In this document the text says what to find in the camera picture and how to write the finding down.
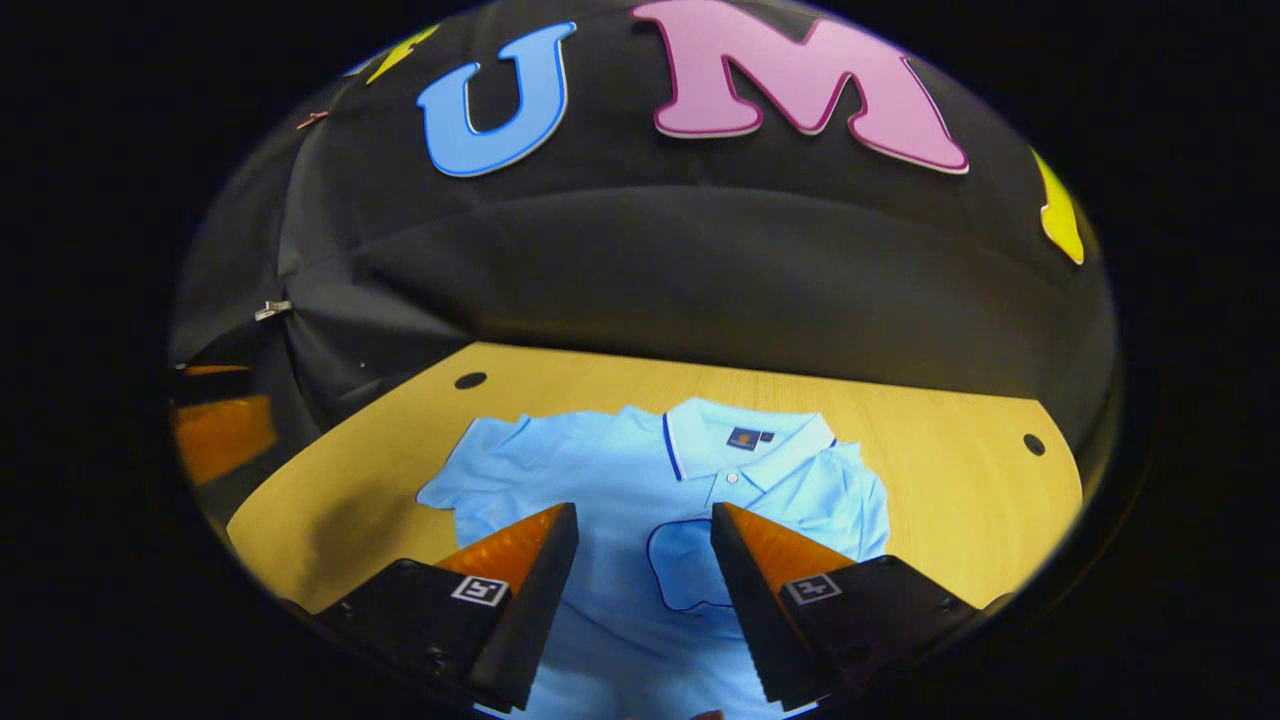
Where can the white clip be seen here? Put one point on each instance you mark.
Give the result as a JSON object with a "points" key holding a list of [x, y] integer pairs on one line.
{"points": [[272, 310]]}

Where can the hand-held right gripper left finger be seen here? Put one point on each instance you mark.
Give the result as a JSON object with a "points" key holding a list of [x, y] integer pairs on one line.
{"points": [[535, 610]]}

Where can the red clamp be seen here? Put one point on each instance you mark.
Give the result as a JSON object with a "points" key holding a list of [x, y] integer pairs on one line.
{"points": [[312, 119]]}

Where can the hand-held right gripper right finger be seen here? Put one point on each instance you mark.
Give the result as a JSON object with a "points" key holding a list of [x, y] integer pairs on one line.
{"points": [[750, 610]]}

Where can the light blue T-shirt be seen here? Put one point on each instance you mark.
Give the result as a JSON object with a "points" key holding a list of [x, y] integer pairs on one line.
{"points": [[620, 470]]}

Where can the black backdrop cloth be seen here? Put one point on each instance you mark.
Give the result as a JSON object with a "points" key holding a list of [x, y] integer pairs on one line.
{"points": [[700, 260]]}

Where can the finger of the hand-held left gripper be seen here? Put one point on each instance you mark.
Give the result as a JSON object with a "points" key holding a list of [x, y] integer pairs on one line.
{"points": [[215, 385], [225, 435]]}

